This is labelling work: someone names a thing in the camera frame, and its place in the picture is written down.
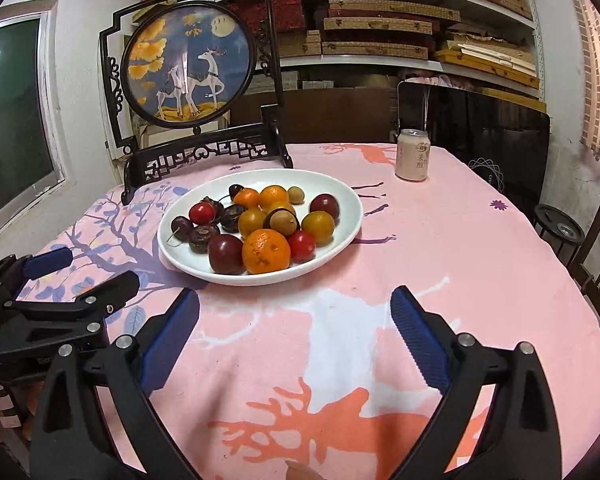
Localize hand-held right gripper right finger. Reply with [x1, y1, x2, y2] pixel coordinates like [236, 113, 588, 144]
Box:
[389, 285, 564, 480]

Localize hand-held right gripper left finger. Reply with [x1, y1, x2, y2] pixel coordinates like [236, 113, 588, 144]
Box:
[29, 287, 201, 480]

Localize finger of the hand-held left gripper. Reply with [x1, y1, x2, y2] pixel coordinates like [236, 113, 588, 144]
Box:
[0, 247, 75, 306]
[0, 270, 142, 361]

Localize large orange mandarin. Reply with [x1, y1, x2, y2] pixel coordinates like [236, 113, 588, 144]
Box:
[241, 228, 292, 275]

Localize red cherry tomato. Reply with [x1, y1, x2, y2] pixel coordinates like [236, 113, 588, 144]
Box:
[286, 230, 317, 263]
[188, 202, 216, 226]

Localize yellow-orange orange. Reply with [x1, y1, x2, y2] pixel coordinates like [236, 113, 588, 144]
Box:
[237, 208, 267, 238]
[301, 210, 336, 246]

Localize white oval plate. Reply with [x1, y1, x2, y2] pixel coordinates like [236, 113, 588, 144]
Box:
[157, 169, 364, 287]

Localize dark red plum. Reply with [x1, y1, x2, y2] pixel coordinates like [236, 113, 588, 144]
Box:
[309, 193, 341, 221]
[208, 233, 245, 276]

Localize person's right hand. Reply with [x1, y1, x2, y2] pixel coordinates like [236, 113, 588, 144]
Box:
[285, 461, 327, 480]

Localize pink printed tablecloth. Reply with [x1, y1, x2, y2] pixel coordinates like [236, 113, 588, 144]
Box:
[15, 142, 600, 480]

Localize white framed window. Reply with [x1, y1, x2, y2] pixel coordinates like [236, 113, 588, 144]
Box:
[0, 0, 66, 246]

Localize round black stand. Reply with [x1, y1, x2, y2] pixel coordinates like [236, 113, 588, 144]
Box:
[532, 204, 586, 261]

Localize pale drink can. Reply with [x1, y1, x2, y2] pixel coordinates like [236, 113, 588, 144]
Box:
[395, 129, 431, 182]

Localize dark wooden chair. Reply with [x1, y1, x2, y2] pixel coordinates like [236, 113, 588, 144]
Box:
[567, 177, 600, 356]

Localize black panel with white pattern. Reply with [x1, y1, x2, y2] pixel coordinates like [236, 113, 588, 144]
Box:
[397, 80, 552, 211]

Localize brown board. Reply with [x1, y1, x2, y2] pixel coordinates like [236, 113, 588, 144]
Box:
[230, 87, 398, 144]

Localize round deer painting screen stand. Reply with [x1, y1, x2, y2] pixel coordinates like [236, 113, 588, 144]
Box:
[99, 0, 295, 206]

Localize stack of woven bamboo boxes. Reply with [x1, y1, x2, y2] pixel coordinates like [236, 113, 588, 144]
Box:
[135, 0, 546, 92]

